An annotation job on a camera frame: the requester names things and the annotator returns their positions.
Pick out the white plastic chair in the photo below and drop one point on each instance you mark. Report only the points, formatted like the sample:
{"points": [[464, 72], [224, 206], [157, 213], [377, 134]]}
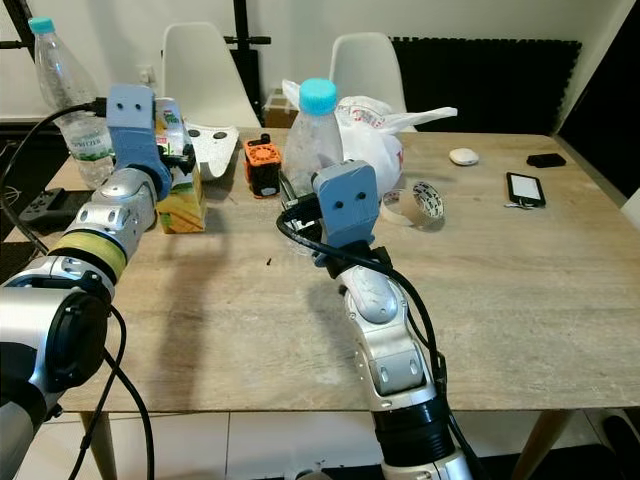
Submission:
{"points": [[365, 65], [200, 70]]}

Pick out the black foam mat panel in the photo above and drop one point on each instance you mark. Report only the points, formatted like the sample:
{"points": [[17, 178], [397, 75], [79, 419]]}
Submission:
{"points": [[480, 80]]}

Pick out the orange and black box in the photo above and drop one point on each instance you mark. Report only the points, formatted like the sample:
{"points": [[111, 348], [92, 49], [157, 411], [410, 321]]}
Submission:
{"points": [[263, 170]]}

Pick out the white plastic shopping bag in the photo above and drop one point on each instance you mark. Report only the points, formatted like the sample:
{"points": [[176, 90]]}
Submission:
{"points": [[375, 130]]}

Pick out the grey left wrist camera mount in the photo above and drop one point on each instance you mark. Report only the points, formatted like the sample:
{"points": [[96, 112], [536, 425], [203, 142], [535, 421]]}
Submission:
{"points": [[130, 130]]}

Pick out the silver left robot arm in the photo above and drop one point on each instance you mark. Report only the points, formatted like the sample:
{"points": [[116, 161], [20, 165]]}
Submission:
{"points": [[50, 330]]}

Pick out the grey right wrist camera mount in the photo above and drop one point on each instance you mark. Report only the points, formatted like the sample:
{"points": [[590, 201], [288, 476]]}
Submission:
{"points": [[345, 205]]}

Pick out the white plastic shell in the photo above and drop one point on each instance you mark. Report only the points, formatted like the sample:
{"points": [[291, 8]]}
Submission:
{"points": [[218, 150]]}

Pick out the small black case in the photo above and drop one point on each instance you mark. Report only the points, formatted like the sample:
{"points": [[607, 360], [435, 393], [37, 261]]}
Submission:
{"points": [[546, 160]]}

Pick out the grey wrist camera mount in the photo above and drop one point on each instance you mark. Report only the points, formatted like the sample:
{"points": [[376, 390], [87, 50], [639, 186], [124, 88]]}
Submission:
{"points": [[345, 205], [130, 130]]}

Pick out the black floor mat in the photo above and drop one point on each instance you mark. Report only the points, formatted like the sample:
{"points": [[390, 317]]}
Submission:
{"points": [[15, 160]]}

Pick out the light wooden table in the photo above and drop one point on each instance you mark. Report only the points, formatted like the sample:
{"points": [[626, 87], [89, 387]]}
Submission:
{"points": [[510, 320]]}

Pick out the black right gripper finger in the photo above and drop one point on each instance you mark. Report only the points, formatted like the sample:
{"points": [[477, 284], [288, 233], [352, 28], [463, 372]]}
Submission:
{"points": [[292, 196]]}

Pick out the brown woven box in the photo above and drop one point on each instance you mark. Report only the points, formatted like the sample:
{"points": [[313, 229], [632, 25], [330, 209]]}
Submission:
{"points": [[278, 108]]}

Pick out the black gamepad controller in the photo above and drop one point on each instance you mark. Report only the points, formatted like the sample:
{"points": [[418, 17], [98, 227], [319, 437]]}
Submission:
{"points": [[50, 208]]}

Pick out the yellow juice carton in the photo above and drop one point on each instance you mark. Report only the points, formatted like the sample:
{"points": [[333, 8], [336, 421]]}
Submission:
{"points": [[185, 210]]}

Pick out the clear water bottle teal cap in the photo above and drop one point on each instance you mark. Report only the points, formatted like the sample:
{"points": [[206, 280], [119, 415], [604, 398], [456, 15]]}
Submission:
{"points": [[60, 90], [310, 150]]}

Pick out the white wall socket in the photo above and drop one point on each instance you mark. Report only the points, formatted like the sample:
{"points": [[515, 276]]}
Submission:
{"points": [[146, 75]]}

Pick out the small device with white screen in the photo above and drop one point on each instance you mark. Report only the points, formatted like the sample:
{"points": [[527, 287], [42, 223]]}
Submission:
{"points": [[526, 190]]}

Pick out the clear tape roll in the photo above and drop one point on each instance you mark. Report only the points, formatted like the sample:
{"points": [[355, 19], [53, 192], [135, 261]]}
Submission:
{"points": [[425, 205]]}

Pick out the white oval case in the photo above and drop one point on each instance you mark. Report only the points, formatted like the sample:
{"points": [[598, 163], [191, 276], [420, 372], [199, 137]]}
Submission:
{"points": [[464, 157]]}

